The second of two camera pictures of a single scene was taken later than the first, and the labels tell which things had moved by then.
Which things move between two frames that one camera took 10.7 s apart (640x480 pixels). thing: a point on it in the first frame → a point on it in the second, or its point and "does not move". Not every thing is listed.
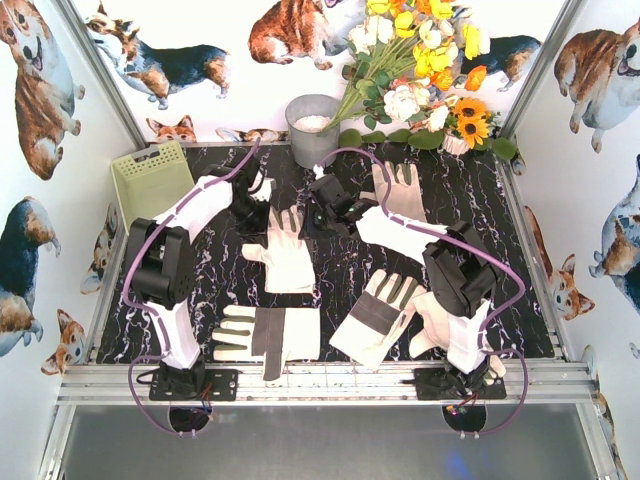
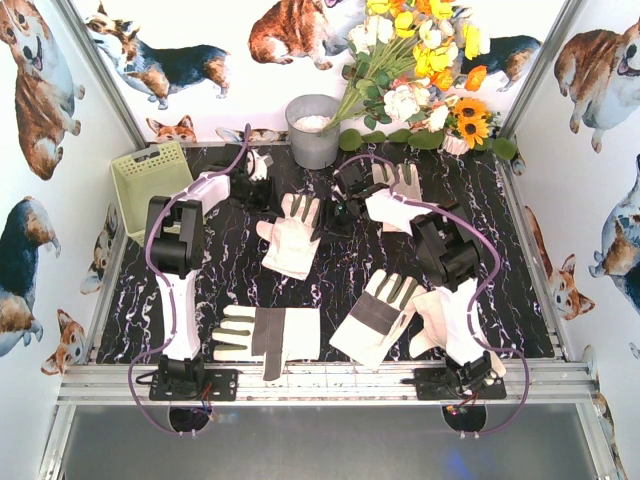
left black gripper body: x=255 y=220 → x=261 y=191
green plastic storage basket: x=150 y=180 does not move
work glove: x=405 y=200 does not move
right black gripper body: x=314 y=223 → x=332 y=215
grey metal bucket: x=306 y=115 does not move
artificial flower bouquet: x=404 y=58 does not move
